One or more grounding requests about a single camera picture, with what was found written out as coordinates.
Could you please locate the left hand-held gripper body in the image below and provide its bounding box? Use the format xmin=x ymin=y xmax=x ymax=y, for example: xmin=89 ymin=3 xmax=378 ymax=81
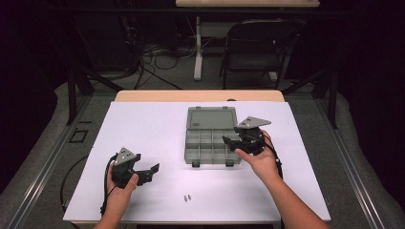
xmin=111 ymin=147 xmax=141 ymax=189

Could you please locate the hand-held gripper cable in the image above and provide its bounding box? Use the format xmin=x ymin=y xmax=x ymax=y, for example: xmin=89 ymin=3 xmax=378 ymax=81
xmin=261 ymin=133 xmax=285 ymax=179
xmin=99 ymin=154 xmax=119 ymax=218

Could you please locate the wooden table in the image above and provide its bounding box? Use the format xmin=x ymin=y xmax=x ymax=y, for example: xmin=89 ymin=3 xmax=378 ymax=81
xmin=114 ymin=89 xmax=286 ymax=103

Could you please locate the wooden desk with white legs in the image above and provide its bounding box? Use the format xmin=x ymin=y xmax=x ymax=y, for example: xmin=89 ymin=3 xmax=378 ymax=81
xmin=175 ymin=0 xmax=321 ymax=82

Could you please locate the right hand-held gripper cable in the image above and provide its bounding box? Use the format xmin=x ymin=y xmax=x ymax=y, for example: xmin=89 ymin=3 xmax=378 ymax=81
xmin=261 ymin=133 xmax=285 ymax=179

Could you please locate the black metal frame stand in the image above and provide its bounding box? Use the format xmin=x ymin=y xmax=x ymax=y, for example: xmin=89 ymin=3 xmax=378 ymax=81
xmin=281 ymin=63 xmax=339 ymax=130
xmin=65 ymin=60 xmax=125 ymax=126

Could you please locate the tangle of black cables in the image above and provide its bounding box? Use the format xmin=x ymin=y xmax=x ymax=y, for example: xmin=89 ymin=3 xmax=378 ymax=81
xmin=120 ymin=15 xmax=199 ymax=91

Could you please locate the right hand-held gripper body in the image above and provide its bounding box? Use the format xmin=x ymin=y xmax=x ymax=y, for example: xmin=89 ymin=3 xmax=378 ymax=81
xmin=233 ymin=115 xmax=272 ymax=156

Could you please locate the person's left hand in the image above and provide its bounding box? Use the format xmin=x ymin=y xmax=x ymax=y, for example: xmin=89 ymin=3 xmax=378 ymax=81
xmin=103 ymin=165 xmax=139 ymax=219

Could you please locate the left hand-held gripper cable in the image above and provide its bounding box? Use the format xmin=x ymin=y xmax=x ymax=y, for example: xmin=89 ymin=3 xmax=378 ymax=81
xmin=99 ymin=154 xmax=119 ymax=218

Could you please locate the black folding chair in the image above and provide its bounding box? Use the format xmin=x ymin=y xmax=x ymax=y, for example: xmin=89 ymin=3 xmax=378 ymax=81
xmin=219 ymin=19 xmax=302 ymax=91

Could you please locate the thin black cable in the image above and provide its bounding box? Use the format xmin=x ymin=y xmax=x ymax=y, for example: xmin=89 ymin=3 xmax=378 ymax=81
xmin=59 ymin=155 xmax=90 ymax=213

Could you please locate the grey plastic compartment box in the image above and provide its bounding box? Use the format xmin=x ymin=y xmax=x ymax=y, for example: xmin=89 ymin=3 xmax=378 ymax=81
xmin=183 ymin=106 xmax=243 ymax=168

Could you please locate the white board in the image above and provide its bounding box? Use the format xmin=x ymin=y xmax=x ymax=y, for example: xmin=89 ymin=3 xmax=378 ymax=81
xmin=62 ymin=100 xmax=331 ymax=223

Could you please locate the person's right hand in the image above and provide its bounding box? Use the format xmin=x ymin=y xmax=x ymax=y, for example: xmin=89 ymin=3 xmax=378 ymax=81
xmin=234 ymin=132 xmax=283 ymax=184

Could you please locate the aluminium rail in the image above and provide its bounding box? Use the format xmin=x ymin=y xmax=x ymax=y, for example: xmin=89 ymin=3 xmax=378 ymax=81
xmin=313 ymin=98 xmax=387 ymax=229
xmin=6 ymin=94 xmax=94 ymax=229

